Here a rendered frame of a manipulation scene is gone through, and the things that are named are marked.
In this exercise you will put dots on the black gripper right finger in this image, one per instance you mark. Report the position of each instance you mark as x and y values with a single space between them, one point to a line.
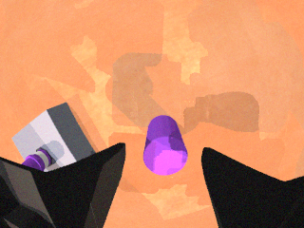
243 197

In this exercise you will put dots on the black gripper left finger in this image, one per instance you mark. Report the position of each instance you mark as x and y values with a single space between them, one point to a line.
78 195

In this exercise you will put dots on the white and grey block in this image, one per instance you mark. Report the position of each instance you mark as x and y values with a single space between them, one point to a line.
56 132

